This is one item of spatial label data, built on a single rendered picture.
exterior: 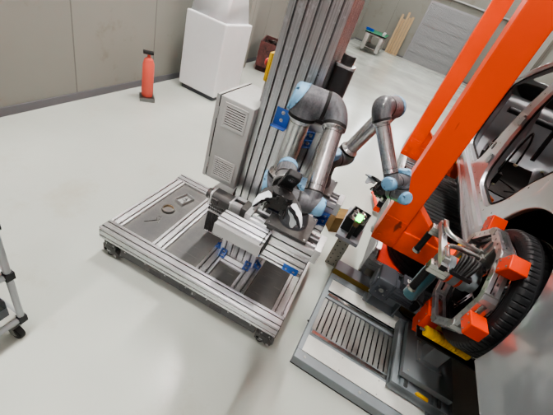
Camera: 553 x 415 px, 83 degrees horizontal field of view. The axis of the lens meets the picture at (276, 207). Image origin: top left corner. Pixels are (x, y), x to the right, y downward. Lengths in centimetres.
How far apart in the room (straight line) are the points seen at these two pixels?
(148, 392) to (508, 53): 236
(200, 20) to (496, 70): 374
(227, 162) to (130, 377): 118
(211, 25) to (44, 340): 393
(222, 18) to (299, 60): 331
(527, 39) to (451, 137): 51
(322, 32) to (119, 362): 182
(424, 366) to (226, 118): 180
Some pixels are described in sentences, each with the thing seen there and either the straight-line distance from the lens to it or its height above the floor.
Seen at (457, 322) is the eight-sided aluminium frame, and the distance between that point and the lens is 172.
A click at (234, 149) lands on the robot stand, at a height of 99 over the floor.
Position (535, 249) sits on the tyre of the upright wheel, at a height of 117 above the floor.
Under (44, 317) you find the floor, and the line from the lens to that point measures 214.
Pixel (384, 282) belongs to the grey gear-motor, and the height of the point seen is 39.
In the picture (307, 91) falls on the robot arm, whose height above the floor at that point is 144.
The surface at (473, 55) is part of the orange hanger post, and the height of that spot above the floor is 168.
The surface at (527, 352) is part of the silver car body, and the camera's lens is 146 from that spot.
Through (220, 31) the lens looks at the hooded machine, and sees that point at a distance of 469.
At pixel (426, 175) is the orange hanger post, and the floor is 109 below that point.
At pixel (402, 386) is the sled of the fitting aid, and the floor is 17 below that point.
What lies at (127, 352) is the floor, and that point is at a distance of 198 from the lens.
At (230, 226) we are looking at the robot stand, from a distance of 157.
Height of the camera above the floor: 176
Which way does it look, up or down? 35 degrees down
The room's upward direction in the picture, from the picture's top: 21 degrees clockwise
